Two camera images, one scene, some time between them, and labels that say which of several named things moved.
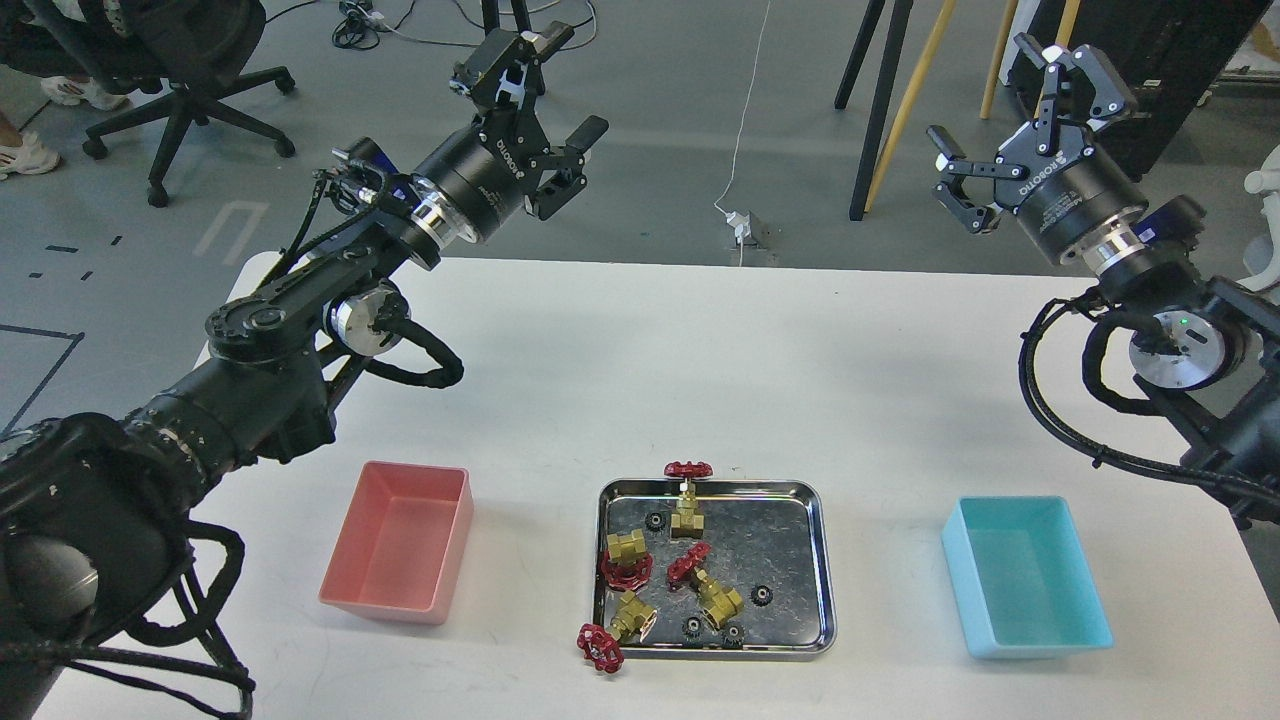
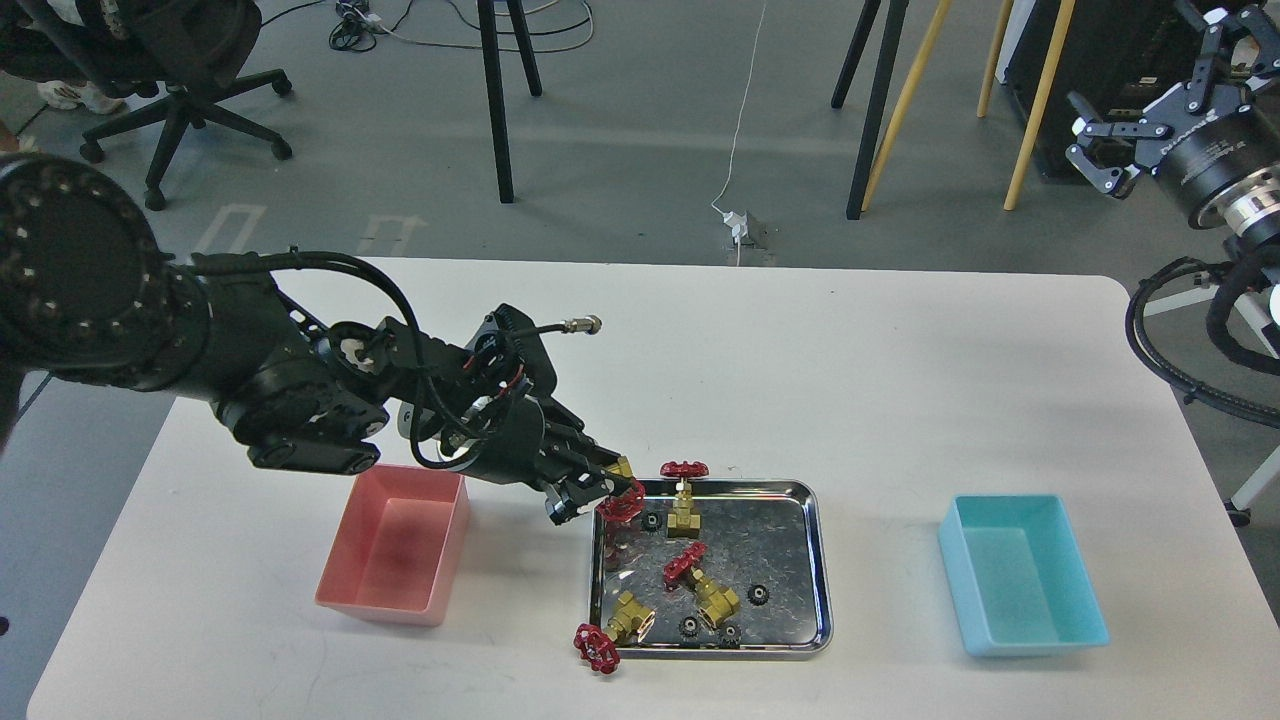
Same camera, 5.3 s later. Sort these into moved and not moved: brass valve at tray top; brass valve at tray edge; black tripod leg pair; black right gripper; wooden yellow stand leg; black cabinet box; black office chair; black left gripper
Moved: black right gripper; black left gripper
Not moved: black office chair; brass valve at tray edge; wooden yellow stand leg; black tripod leg pair; brass valve at tray top; black cabinet box
